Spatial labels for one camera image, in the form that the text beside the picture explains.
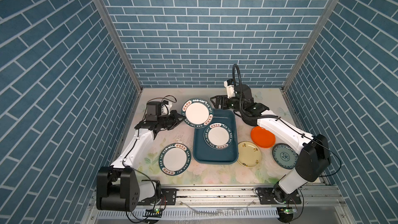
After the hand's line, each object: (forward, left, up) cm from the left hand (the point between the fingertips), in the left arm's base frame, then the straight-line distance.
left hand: (186, 117), depth 81 cm
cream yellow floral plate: (-14, -35, -18) cm, 42 cm away
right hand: (+8, -15, +7) cm, 19 cm away
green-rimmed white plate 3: (-15, +7, -19) cm, 26 cm away
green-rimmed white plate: (-2, -18, -18) cm, 25 cm away
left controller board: (-39, +14, -22) cm, 47 cm away
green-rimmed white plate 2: (+4, -6, -3) cm, 8 cm away
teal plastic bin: (-13, -9, -18) cm, 24 cm away
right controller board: (-40, -48, -20) cm, 65 cm away
